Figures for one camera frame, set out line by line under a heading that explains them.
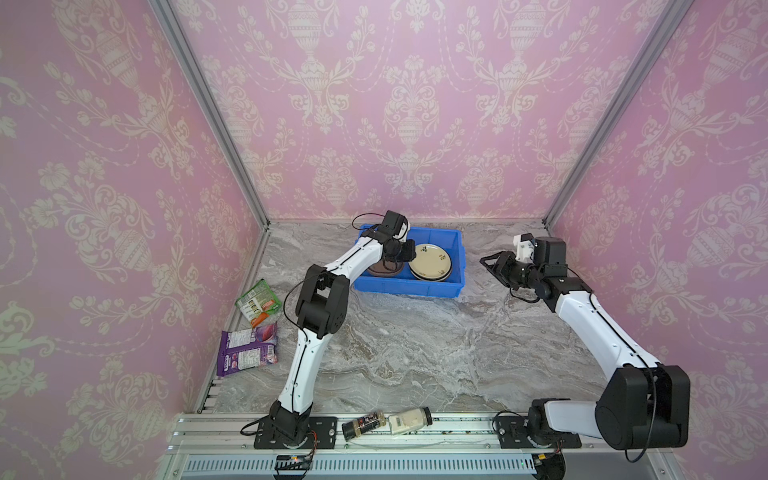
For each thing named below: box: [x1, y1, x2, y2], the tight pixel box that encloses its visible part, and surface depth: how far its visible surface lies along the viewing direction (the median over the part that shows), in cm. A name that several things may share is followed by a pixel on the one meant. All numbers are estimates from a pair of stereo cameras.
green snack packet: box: [235, 278, 282, 328], surface depth 98 cm
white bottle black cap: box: [389, 406, 433, 436], surface depth 74 cm
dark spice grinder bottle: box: [341, 410, 387, 442], surface depth 74 cm
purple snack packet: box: [216, 322, 279, 377], surface depth 87 cm
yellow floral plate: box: [408, 243, 453, 282], surface depth 105 cm
